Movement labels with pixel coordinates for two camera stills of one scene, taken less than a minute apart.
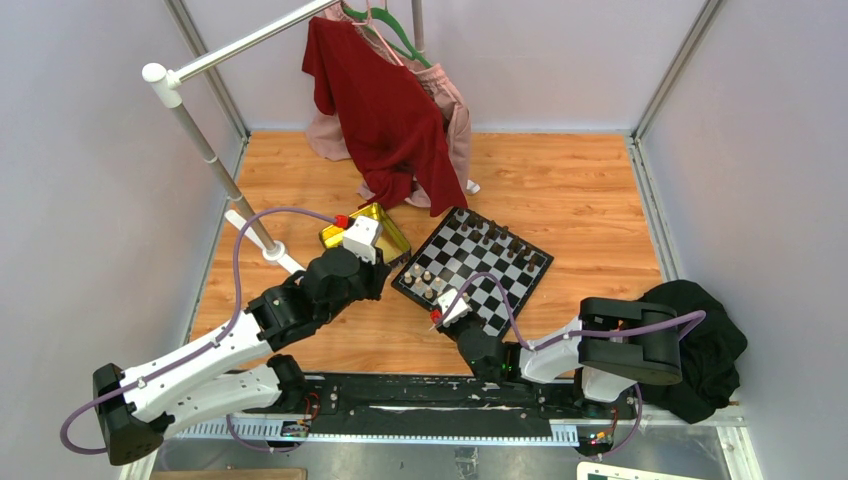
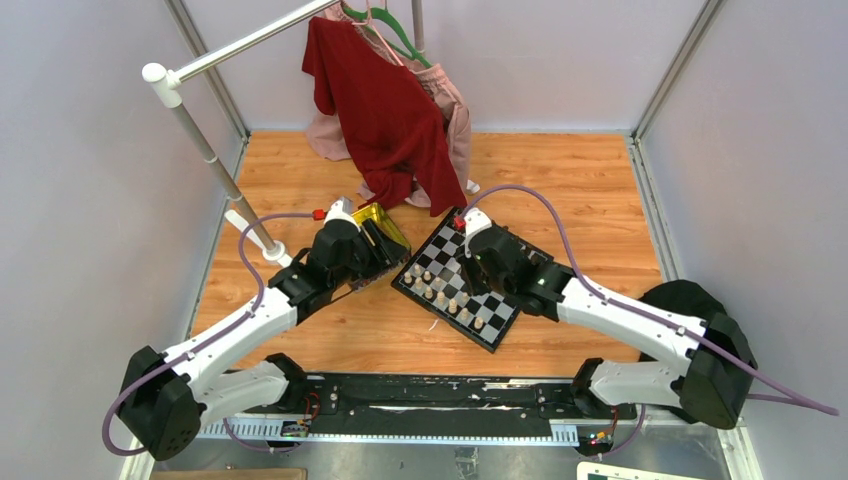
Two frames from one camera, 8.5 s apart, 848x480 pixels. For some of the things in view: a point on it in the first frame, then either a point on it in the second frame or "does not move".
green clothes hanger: (374, 12) does not move
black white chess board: (465, 245) does not move
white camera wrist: (459, 310) → (475, 221)
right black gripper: (478, 317) → (468, 265)
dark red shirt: (392, 115) does not move
